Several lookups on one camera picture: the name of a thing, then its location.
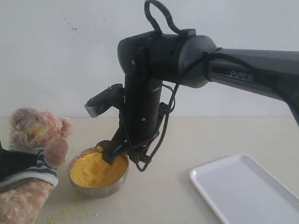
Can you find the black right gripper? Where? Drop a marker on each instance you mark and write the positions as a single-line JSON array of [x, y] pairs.
[[133, 138]]

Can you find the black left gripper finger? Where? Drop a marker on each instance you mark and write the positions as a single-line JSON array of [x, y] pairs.
[[17, 163]]

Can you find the dark wooden spoon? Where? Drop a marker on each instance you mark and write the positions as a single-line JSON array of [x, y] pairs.
[[102, 145]]

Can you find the brown teddy bear striped shirt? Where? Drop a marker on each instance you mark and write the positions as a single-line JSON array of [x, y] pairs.
[[21, 201]]

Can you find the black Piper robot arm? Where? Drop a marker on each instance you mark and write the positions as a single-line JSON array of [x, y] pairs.
[[190, 60]]

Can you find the yellow millet grain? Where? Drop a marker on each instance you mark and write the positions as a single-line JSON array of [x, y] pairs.
[[91, 171]]

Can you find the steel bowl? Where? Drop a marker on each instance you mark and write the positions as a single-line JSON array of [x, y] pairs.
[[98, 193]]

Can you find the white rectangular plastic tray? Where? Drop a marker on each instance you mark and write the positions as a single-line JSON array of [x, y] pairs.
[[240, 191]]

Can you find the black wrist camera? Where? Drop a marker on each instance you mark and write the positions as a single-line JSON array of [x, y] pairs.
[[112, 96]]

